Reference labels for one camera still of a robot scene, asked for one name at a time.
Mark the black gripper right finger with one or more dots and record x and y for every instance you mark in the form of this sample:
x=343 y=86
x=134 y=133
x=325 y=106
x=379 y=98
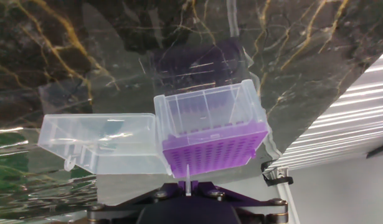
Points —
x=210 y=191

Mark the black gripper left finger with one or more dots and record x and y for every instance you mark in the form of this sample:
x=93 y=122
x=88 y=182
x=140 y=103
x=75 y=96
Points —
x=160 y=191

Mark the small clear pipette tip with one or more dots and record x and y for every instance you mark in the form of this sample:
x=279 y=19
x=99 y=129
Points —
x=188 y=183

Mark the purple tip box clear lid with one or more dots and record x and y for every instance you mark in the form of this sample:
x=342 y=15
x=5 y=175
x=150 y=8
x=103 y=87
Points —
x=210 y=149

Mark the silver metal pole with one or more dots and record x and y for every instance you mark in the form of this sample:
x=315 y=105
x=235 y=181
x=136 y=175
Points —
x=284 y=194

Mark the black marble pattern mat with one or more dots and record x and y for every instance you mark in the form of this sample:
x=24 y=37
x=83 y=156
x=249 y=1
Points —
x=85 y=46

